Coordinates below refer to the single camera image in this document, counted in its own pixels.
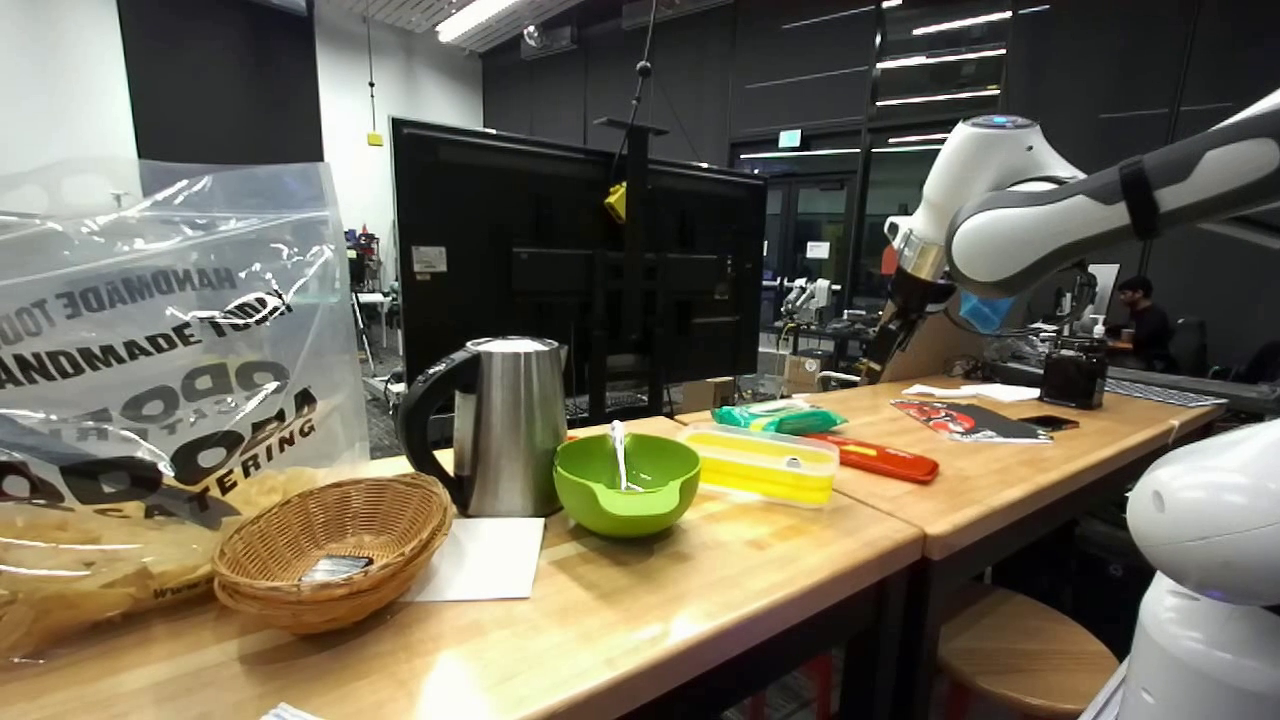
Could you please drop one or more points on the black monitor stand pole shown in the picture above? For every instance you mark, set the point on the black monitor stand pole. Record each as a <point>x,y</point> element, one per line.
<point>632,267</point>

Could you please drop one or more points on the large black monitor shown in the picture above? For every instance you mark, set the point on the large black monitor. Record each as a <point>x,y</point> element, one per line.
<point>507,267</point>

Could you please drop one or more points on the yellow triangular tag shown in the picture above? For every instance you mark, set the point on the yellow triangular tag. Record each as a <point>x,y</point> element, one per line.
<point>619,202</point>

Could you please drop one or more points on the red and black magazine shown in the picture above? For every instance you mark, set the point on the red and black magazine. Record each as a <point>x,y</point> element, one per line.
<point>982,425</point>

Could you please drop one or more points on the seated person in background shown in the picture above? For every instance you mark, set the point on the seated person in background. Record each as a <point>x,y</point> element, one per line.
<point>1147,325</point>

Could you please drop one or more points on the clear printed plastic bag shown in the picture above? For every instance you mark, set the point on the clear printed plastic bag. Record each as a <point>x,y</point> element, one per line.
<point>163,346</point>

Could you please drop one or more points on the white plastic spoon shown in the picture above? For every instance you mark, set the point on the white plastic spoon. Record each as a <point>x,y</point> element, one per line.
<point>619,454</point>

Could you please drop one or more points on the white paper sheet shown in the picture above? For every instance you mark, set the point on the white paper sheet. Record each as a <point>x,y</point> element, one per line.
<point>982,394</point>

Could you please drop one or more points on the red rectangular lunch box lid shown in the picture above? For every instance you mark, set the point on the red rectangular lunch box lid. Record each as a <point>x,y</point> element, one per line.
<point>890,461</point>

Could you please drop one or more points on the white paper napkin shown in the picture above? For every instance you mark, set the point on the white paper napkin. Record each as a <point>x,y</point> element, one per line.
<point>481,561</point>

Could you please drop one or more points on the woven wicker basket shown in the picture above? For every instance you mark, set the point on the woven wicker basket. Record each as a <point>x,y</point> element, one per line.
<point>333,535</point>

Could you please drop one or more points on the brown cardboard box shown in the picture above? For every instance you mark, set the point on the brown cardboard box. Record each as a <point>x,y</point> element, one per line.
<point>943,357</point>

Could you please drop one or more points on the small silver packet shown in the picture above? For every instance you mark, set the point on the small silver packet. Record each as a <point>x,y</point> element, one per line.
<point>339,573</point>

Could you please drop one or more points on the stainless steel kettle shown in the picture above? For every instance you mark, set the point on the stainless steel kettle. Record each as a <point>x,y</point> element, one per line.
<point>513,425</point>

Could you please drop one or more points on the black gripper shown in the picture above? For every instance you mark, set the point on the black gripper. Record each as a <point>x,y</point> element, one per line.
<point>920,315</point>

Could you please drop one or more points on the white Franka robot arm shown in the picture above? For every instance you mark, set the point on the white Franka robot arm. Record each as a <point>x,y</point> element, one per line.
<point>1065,214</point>

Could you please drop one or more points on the green wet wipes pack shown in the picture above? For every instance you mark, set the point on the green wet wipes pack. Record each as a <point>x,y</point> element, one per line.
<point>782,416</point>

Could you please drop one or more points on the round wooden stool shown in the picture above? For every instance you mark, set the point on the round wooden stool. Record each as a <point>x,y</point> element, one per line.
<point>1023,655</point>

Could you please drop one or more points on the green plastic bowl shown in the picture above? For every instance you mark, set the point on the green plastic bowl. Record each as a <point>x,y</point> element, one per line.
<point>626,505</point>

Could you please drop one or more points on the black camera on table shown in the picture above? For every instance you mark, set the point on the black camera on table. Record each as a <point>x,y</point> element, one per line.
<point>1075,372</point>

